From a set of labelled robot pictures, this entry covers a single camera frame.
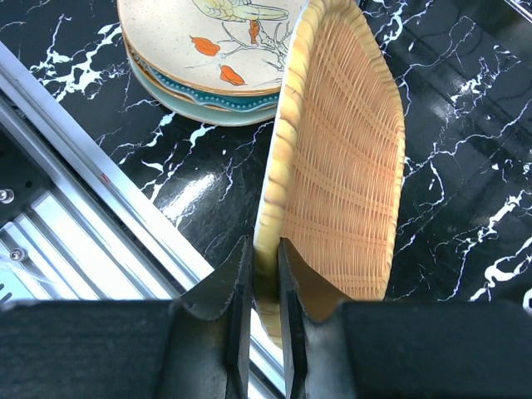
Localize aluminium frame rail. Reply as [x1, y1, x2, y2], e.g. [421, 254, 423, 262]
[1, 47, 284, 398]

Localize pale green bottom plate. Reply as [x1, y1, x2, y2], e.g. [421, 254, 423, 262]
[126, 52, 277, 126]

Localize cream bird painted plate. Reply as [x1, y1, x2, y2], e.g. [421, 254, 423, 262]
[116, 0, 306, 96]

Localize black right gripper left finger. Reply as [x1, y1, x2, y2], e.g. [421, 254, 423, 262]
[1, 236, 254, 398]

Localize teal scalloped plate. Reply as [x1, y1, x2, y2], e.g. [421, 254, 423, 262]
[124, 40, 279, 112]

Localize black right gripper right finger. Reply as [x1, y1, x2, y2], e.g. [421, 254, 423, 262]
[278, 239, 531, 398]

